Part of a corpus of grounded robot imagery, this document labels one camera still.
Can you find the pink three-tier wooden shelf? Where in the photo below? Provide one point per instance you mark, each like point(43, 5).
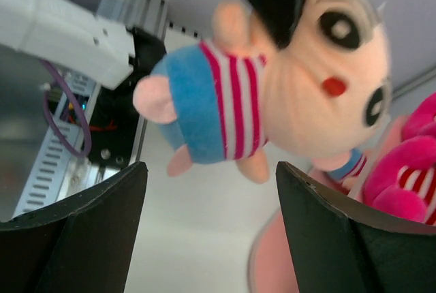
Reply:
point(271, 267)

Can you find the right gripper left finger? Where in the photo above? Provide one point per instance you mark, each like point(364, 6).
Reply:
point(81, 244)

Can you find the peach-faced boy plush doll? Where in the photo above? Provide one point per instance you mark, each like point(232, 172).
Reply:
point(311, 77)

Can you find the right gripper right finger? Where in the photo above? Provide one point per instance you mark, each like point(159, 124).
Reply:
point(338, 244)

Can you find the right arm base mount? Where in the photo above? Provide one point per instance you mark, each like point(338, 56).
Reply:
point(114, 120)

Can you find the slotted grey cable duct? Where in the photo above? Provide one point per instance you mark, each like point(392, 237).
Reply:
point(55, 168)

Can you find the white pink-eared plush toy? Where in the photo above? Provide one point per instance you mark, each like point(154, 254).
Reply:
point(403, 180)

